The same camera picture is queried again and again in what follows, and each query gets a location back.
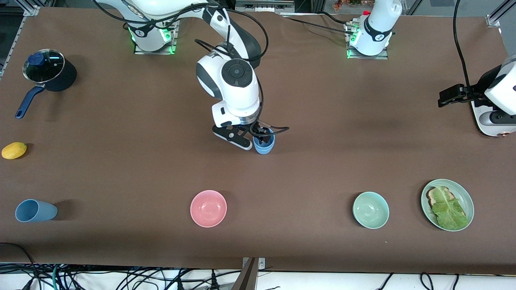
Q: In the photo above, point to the glass lid with blue knob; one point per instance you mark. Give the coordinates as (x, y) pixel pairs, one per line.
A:
(48, 70)

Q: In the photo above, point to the grey equipment box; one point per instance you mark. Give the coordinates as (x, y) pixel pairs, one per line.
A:
(262, 6)

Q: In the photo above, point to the pale green plate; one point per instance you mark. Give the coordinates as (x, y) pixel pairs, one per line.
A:
(464, 197)

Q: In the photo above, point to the metal table edge bracket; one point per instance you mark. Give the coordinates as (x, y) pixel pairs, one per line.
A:
(262, 264)

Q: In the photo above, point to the aluminium frame rail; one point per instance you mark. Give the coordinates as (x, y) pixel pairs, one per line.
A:
(32, 10)
(494, 19)

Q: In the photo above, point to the green lettuce leaf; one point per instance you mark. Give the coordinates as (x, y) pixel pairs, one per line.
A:
(449, 211)

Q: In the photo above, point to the orange background object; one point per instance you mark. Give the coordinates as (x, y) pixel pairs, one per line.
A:
(342, 5)

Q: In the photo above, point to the dark camera pole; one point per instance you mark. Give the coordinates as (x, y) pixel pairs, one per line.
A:
(246, 278)

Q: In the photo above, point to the pink bowl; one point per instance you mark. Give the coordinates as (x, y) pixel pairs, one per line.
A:
(208, 208)

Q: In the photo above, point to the yellow lemon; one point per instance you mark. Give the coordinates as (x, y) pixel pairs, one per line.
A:
(14, 150)

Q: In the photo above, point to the black power plug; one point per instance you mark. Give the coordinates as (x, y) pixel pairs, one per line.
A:
(213, 284)

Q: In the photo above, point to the dark blue saucepan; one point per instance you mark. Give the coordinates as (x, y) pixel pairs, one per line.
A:
(65, 78)

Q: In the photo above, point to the toast slice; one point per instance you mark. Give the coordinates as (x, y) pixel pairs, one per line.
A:
(432, 196)

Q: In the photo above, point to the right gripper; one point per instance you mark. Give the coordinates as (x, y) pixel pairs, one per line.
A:
(261, 132)

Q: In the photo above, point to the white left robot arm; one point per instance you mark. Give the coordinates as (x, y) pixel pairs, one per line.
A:
(379, 24)

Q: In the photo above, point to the white toaster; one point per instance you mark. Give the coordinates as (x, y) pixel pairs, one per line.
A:
(483, 127)

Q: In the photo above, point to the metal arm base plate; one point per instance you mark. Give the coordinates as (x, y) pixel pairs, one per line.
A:
(383, 56)
(172, 49)

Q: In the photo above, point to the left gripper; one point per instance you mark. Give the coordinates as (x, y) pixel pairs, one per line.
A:
(477, 92)

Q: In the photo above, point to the pale green bowl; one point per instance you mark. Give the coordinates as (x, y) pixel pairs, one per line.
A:
(371, 210)

